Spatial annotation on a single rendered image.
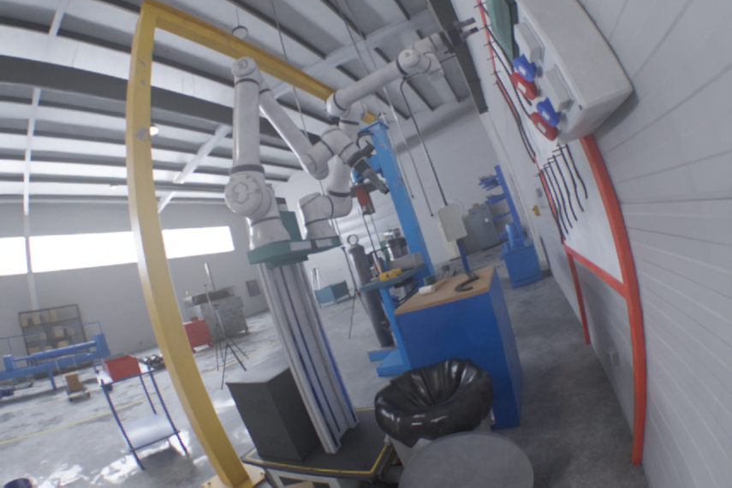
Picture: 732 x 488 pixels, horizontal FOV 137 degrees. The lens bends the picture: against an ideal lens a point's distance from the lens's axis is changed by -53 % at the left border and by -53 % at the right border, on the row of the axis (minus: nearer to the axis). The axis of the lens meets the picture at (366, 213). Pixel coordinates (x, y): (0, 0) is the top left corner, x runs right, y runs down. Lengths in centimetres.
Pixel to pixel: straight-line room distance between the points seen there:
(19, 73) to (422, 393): 692
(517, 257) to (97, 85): 815
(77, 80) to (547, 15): 659
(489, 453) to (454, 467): 15
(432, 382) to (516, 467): 63
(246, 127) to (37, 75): 566
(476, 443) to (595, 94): 120
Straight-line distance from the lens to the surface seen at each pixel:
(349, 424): 198
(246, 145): 129
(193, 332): 979
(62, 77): 661
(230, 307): 1105
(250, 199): 119
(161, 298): 209
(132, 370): 303
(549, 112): 81
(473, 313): 172
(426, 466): 137
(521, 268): 530
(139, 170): 230
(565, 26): 77
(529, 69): 86
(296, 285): 175
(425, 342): 185
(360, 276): 382
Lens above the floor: 129
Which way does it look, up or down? 8 degrees up
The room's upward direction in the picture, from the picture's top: 18 degrees counter-clockwise
